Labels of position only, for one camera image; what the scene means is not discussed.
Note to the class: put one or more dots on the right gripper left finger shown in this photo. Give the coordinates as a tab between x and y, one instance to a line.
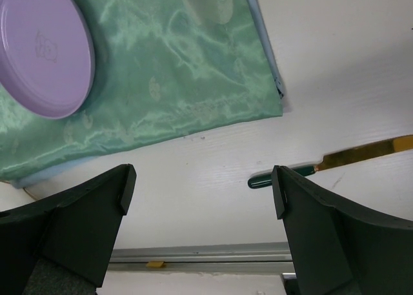
65	241

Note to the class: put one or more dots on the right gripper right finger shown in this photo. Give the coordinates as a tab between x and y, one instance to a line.
338	245

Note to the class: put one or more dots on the purple plate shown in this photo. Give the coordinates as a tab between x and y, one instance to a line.
47	56

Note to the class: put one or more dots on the teal satin placemat cloth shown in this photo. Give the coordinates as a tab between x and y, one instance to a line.
164	69

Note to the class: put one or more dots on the aluminium frame rail front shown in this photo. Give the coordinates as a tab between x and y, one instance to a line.
255	258

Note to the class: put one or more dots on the gold knife green handle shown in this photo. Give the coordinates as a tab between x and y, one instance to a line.
358	154

